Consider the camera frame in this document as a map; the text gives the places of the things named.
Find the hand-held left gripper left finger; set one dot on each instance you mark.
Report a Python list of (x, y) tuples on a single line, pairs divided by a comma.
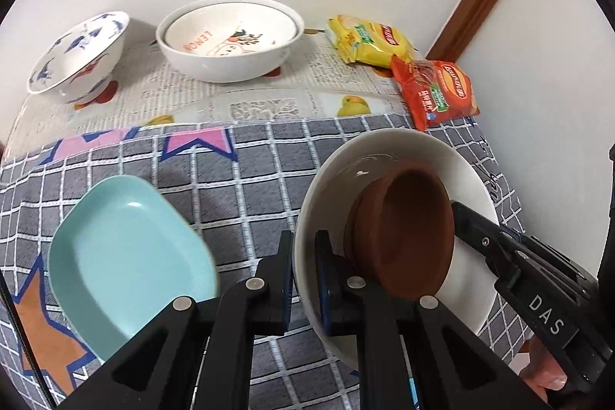
[(288, 290)]

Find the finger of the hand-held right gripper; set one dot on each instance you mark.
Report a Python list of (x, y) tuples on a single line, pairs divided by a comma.
[(480, 232)]

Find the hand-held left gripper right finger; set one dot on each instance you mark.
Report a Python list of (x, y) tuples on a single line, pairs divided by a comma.
[(324, 290)]

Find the small brown bowl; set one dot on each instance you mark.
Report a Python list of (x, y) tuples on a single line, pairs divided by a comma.
[(408, 237)]

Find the cream white bowl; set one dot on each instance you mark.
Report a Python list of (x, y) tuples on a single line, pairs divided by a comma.
[(336, 179)]

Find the teal rectangular plate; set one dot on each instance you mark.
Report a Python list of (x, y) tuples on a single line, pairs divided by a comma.
[(129, 246)]

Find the person's right hand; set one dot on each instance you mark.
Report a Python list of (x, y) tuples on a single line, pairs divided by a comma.
[(540, 371)]

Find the grey checked blanket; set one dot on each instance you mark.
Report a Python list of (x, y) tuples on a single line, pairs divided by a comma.
[(259, 179)]

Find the orange snack packet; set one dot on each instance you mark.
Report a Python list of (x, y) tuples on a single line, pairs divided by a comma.
[(437, 93)]

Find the newspaper print plastic tablecloth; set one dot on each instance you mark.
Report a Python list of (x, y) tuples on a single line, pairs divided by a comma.
[(269, 98)]

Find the yellow snack packet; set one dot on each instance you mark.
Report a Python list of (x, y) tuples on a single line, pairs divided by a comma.
[(374, 40)]

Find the large plain white bowl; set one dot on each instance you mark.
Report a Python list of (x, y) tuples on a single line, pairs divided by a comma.
[(230, 69)]

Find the white bowl with orange print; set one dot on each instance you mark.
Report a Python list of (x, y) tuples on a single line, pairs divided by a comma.
[(216, 33)]

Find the white bowl with blue print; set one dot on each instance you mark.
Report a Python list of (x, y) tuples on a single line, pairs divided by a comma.
[(81, 69)]

